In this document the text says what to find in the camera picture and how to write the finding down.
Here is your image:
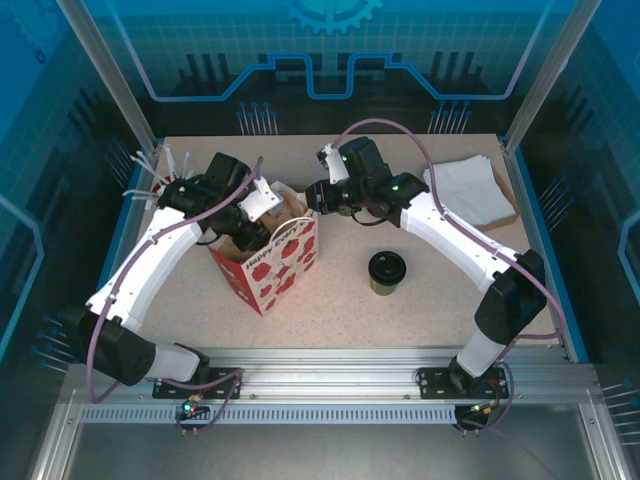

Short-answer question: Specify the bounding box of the white red printed paper bag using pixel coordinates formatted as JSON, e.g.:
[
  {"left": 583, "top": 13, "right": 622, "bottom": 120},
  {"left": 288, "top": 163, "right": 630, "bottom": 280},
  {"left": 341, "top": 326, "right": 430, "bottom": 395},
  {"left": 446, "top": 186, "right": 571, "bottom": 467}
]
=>
[{"left": 206, "top": 209, "right": 321, "bottom": 318}]

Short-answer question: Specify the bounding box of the black plastic cup lid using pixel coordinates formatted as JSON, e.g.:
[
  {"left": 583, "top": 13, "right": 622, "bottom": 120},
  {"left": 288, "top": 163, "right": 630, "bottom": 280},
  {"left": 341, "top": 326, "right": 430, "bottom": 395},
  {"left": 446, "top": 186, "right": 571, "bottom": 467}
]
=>
[{"left": 368, "top": 250, "right": 407, "bottom": 286}]

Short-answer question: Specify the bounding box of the white paper napkin stack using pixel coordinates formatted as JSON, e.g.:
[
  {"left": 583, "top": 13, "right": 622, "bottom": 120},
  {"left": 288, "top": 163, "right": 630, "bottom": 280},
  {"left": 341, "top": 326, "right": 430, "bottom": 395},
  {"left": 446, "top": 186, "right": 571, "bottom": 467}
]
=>
[{"left": 422, "top": 155, "right": 519, "bottom": 231}]

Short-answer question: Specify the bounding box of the blue table border strip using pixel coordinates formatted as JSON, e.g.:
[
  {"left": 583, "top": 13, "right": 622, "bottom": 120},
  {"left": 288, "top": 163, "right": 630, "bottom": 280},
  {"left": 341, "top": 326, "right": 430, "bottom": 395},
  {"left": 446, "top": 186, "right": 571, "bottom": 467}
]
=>
[
  {"left": 89, "top": 137, "right": 166, "bottom": 311},
  {"left": 513, "top": 147, "right": 592, "bottom": 365}
]

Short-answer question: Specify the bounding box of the brown cardboard tray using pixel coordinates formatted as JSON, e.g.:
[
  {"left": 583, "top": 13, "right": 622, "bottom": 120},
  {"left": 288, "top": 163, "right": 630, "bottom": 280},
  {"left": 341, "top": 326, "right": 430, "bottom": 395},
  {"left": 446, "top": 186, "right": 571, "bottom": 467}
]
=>
[{"left": 469, "top": 163, "right": 521, "bottom": 233}]

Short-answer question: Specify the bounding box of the small circuit board with LEDs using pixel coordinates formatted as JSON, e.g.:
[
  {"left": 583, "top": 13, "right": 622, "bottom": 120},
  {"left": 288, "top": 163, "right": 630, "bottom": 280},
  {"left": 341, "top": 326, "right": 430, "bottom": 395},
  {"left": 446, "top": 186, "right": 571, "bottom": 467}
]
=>
[
  {"left": 467, "top": 399, "right": 503, "bottom": 420},
  {"left": 180, "top": 396, "right": 210, "bottom": 420}
]

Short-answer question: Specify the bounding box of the grey metal base sheet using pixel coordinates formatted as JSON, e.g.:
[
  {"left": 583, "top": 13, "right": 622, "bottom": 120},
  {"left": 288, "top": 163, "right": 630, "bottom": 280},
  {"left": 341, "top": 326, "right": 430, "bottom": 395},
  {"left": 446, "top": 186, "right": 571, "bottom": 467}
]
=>
[{"left": 64, "top": 419, "right": 601, "bottom": 480}]

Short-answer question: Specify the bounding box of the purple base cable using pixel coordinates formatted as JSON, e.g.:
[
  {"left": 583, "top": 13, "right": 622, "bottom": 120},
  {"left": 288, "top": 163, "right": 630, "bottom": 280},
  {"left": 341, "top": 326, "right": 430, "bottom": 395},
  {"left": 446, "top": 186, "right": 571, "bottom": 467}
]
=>
[
  {"left": 159, "top": 368, "right": 245, "bottom": 439},
  {"left": 452, "top": 360, "right": 516, "bottom": 437}
]

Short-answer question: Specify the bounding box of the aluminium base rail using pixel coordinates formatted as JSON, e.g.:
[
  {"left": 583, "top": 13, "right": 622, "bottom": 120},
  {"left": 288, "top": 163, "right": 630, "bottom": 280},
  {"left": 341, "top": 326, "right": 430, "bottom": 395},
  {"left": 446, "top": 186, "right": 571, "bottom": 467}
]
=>
[{"left": 64, "top": 344, "right": 601, "bottom": 407}]

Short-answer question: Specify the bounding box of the slotted grey cable duct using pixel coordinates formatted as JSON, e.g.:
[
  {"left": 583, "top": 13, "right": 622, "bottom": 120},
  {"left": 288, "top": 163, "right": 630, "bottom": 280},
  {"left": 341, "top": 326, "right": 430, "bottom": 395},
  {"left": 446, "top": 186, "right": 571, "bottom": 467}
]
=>
[{"left": 77, "top": 403, "right": 460, "bottom": 427}]

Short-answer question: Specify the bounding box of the short aluminium frame post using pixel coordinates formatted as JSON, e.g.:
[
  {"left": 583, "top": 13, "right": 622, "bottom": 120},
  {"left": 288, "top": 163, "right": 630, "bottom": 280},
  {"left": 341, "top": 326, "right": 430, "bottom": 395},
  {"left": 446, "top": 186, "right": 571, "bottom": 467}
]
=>
[
  {"left": 29, "top": 389, "right": 81, "bottom": 480},
  {"left": 579, "top": 389, "right": 632, "bottom": 480}
]

